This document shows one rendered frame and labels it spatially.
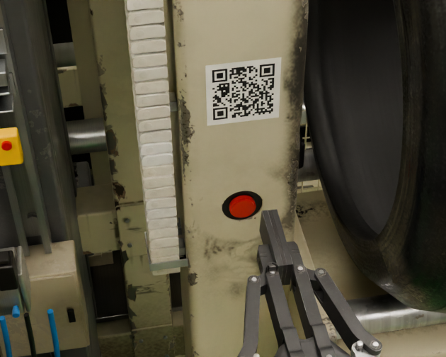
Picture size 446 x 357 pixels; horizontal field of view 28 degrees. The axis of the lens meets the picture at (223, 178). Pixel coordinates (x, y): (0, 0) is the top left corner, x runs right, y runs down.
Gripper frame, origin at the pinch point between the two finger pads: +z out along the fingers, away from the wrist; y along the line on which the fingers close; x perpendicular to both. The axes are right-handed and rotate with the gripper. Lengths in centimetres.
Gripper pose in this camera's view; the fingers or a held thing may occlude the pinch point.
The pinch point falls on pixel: (275, 246)
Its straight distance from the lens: 84.1
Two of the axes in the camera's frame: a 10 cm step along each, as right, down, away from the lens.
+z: -1.7, -7.0, 6.9
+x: -0.5, 7.1, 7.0
